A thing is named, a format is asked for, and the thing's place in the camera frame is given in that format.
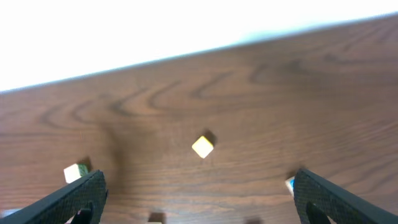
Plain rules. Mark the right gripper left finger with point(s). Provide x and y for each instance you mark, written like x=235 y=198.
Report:
x=81 y=201

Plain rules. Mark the yellow block far side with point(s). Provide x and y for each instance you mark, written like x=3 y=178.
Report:
x=202 y=146

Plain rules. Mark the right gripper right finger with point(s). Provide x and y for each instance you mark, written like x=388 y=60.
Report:
x=318 y=200

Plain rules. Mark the blue number 2 block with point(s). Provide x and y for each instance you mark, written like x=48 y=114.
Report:
x=290 y=185

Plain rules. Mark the white patterned wooden block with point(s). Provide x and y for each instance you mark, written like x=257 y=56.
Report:
x=74 y=172

